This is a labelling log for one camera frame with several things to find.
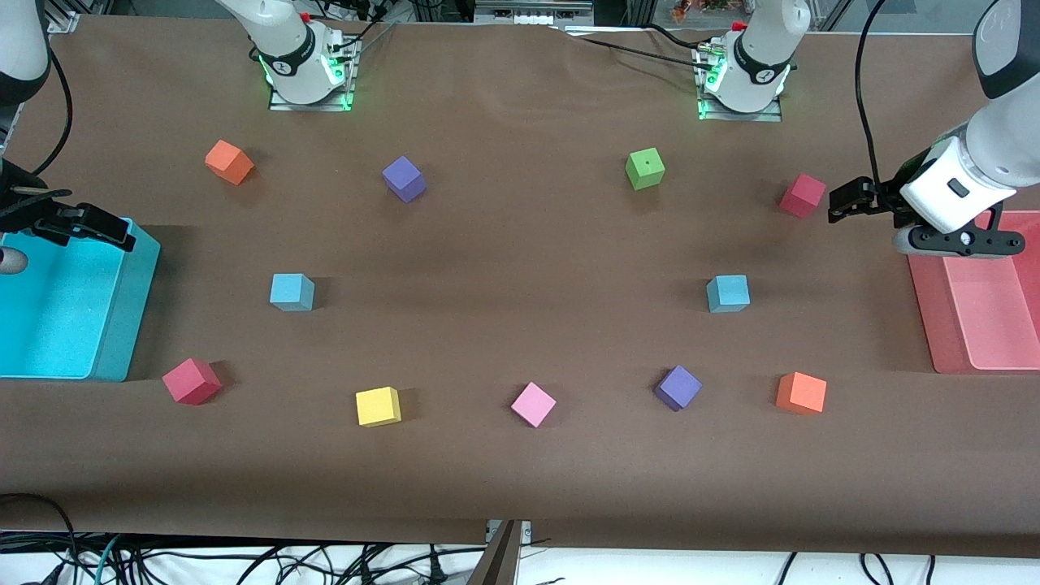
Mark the crimson foam block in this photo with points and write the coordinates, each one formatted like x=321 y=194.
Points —
x=191 y=380
x=803 y=195

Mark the orange foam block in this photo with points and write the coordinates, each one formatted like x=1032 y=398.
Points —
x=229 y=162
x=801 y=393

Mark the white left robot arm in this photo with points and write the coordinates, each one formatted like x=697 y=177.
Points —
x=764 y=49

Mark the yellow foam block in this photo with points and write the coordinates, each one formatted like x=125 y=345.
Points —
x=378 y=406

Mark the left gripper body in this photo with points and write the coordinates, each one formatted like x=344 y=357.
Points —
x=886 y=199

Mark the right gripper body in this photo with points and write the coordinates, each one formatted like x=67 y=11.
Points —
x=24 y=208

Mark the pink foam block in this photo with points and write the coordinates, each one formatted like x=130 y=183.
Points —
x=533 y=404

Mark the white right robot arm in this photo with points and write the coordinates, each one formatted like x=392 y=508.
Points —
x=284 y=49

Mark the white network switch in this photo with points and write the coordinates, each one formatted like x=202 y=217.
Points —
x=532 y=12

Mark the silver metal bracket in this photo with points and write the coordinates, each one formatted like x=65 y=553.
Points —
x=524 y=532

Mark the green foam block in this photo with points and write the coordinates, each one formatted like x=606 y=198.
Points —
x=645 y=168

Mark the brown table cover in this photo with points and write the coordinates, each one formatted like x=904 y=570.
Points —
x=520 y=341

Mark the purple foam block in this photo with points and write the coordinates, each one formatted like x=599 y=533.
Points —
x=404 y=179
x=678 y=387

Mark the dark angled bar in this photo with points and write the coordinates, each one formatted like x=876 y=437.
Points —
x=496 y=565

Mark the pink plastic bin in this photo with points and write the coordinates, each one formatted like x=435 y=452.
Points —
x=991 y=325

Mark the cyan plastic bin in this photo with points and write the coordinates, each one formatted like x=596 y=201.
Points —
x=73 y=325

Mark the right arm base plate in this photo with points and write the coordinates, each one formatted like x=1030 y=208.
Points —
x=280 y=106

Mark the light blue foam block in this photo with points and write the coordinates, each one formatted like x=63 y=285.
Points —
x=727 y=292
x=291 y=291

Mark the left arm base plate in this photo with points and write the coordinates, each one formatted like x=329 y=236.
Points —
x=711 y=114

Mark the aluminium corner bracket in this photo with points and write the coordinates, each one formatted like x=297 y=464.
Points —
x=63 y=23

